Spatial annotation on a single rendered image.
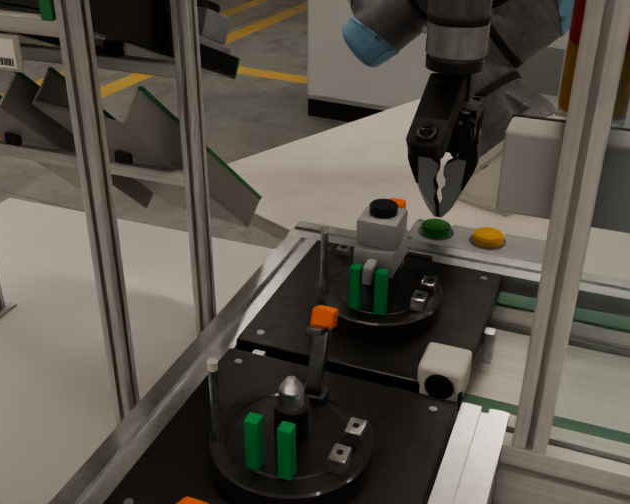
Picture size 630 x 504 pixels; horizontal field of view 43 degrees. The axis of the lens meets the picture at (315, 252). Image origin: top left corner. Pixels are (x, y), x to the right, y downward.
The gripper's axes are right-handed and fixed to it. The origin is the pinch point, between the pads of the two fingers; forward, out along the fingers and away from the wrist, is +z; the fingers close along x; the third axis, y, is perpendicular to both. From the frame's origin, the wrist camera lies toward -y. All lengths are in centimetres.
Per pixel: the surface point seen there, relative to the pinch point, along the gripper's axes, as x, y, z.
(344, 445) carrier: -3.5, -48.1, -1.1
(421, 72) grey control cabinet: 70, 287, 66
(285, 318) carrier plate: 10.2, -28.0, 2.4
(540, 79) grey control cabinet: 12, 281, 61
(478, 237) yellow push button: -5.9, -1.4, 2.2
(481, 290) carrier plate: -8.7, -14.3, 2.3
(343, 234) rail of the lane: 11.4, -5.1, 3.3
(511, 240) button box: -9.9, 1.5, 3.3
